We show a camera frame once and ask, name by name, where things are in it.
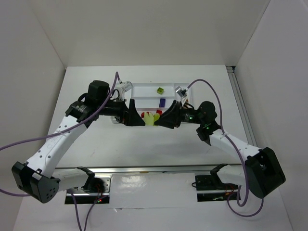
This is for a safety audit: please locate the pale and lime green lego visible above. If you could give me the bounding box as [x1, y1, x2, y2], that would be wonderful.
[143, 113, 160, 126]

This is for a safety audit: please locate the purple lego plate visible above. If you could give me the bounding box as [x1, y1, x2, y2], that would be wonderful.
[159, 98, 166, 108]

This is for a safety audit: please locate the dark green square lego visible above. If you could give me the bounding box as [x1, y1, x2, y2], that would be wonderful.
[156, 87, 164, 95]

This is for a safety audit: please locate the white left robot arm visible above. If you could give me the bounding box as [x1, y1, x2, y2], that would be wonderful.
[12, 80, 145, 204]

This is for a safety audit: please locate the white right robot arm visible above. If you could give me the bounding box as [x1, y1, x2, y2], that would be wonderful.
[155, 101, 286, 199]

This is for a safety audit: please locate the white divided sorting tray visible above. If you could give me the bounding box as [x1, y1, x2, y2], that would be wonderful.
[111, 82, 192, 124]

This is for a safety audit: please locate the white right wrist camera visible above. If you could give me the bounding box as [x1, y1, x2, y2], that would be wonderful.
[175, 86, 188, 105]

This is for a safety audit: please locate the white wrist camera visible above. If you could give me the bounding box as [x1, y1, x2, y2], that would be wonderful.
[175, 86, 188, 105]
[120, 81, 133, 92]

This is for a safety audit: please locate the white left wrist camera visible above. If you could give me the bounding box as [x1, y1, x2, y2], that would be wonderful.
[120, 81, 133, 92]

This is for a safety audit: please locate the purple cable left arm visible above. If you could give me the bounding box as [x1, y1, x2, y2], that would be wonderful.
[0, 71, 121, 231]

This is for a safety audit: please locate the aluminium rail front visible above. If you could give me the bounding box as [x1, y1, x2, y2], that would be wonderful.
[54, 164, 241, 176]

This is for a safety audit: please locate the aluminium rail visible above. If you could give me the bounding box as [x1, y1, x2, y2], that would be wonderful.
[226, 66, 257, 146]
[54, 164, 241, 176]

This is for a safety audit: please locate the aluminium rail right side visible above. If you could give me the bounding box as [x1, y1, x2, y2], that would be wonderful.
[226, 66, 257, 146]

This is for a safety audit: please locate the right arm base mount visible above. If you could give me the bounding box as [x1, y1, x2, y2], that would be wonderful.
[191, 164, 238, 202]

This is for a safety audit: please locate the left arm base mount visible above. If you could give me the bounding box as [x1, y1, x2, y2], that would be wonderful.
[70, 167, 111, 205]

